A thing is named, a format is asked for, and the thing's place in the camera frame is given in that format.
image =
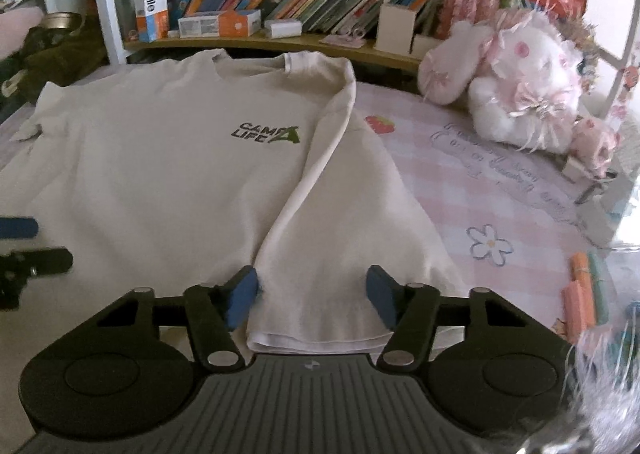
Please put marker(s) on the pink checked bed sheet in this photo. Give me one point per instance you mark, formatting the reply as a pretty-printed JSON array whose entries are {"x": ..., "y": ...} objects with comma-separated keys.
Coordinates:
[{"x": 450, "y": 184}]

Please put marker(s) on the beige cardboard box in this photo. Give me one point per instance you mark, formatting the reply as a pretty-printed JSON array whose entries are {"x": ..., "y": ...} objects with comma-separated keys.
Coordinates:
[{"x": 395, "y": 27}]

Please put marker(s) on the pink patterned box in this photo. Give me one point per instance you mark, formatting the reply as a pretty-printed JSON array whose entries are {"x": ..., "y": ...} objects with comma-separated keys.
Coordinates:
[{"x": 457, "y": 7}]

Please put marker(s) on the orange highlighter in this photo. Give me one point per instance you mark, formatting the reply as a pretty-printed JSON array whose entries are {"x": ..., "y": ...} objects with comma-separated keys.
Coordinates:
[
  {"x": 585, "y": 289},
  {"x": 574, "y": 311}
]

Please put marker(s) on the cream sweatshirt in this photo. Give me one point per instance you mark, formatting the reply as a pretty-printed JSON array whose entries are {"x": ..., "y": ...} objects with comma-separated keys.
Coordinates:
[{"x": 175, "y": 174}]

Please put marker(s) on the white pink plush bunny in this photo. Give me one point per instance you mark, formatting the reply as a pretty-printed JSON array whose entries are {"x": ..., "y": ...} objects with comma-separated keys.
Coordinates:
[{"x": 520, "y": 79}]

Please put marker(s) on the tall orange blue white box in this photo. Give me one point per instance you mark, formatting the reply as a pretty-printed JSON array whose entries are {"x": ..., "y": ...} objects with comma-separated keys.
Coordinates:
[{"x": 150, "y": 4}]

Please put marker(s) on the pink hair clip card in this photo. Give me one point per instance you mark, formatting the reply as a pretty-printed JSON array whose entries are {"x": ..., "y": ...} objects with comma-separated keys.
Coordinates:
[{"x": 342, "y": 38}]

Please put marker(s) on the small pink plush toy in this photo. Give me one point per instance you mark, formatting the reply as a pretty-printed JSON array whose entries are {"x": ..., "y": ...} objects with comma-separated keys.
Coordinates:
[{"x": 595, "y": 142}]

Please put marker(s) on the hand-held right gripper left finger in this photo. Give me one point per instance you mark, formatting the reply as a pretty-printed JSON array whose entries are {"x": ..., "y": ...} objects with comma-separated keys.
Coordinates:
[{"x": 242, "y": 296}]

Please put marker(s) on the flat white orange box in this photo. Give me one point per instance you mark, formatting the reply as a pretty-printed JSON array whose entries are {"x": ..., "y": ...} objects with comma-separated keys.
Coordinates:
[{"x": 220, "y": 24}]

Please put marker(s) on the wooden bookshelf with white frame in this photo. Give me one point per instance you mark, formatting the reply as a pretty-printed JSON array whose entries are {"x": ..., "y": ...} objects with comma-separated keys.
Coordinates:
[{"x": 300, "y": 42}]

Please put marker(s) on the green highlighter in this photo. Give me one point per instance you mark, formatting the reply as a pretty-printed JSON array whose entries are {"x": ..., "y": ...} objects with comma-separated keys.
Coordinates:
[{"x": 600, "y": 289}]

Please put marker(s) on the olive brown garment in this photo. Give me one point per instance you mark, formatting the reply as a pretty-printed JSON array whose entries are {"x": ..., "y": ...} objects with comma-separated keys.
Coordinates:
[{"x": 65, "y": 54}]

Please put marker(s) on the white wristwatch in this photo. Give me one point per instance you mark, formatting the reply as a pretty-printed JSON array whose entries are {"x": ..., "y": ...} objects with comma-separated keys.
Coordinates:
[{"x": 14, "y": 83}]

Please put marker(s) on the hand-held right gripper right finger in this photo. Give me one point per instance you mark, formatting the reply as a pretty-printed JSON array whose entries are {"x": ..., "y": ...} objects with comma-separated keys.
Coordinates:
[{"x": 380, "y": 294}]

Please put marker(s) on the white fluffy fabric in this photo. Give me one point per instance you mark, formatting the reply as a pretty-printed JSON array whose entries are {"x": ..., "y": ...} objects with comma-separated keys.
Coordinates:
[{"x": 600, "y": 384}]

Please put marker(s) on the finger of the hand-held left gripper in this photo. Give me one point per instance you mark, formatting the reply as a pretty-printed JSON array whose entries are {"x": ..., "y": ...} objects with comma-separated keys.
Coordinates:
[
  {"x": 40, "y": 261},
  {"x": 17, "y": 227}
]

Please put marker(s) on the round gold tin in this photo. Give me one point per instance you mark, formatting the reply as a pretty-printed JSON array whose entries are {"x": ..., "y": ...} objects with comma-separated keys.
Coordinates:
[{"x": 60, "y": 20}]

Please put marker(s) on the small white box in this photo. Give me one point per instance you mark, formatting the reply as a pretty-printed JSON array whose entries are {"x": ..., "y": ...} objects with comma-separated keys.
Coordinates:
[{"x": 282, "y": 28}]

